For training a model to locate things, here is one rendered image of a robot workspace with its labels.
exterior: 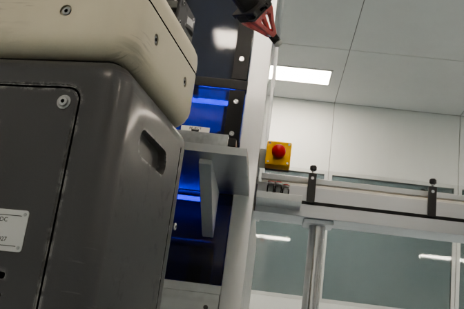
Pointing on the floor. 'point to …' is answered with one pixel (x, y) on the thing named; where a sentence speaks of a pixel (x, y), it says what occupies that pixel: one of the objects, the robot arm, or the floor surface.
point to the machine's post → (232, 279)
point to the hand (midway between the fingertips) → (270, 33)
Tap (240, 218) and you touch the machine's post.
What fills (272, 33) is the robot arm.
